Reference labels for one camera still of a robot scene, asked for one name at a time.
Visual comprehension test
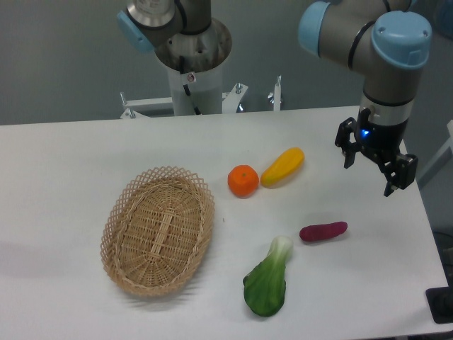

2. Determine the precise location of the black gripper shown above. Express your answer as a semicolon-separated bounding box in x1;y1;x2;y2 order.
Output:
335;108;418;197

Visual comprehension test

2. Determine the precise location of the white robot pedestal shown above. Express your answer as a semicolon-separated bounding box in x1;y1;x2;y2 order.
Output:
155;18;232;98

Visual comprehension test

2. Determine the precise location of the black corner clamp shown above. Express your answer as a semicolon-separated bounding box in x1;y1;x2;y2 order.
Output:
425;287;452;324

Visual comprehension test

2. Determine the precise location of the orange tangerine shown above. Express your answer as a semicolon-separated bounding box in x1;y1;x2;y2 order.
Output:
227;164;259;198

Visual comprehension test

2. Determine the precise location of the white metal frame bracket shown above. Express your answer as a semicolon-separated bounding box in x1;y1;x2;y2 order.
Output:
119;74;284;119

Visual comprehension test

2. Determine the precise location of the purple sweet potato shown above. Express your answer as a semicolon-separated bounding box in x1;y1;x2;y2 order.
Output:
299;221;348;242

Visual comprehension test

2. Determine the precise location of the woven wicker basket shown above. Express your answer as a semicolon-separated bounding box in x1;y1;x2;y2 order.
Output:
101;166;215;297

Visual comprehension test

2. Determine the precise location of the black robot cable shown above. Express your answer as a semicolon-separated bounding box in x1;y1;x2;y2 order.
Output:
178;56;203;116

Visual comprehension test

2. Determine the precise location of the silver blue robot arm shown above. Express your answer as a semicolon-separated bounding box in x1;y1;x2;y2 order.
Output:
117;1;432;195

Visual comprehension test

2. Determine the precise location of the green bok choy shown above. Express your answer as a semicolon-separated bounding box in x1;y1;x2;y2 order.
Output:
243;236;293;317

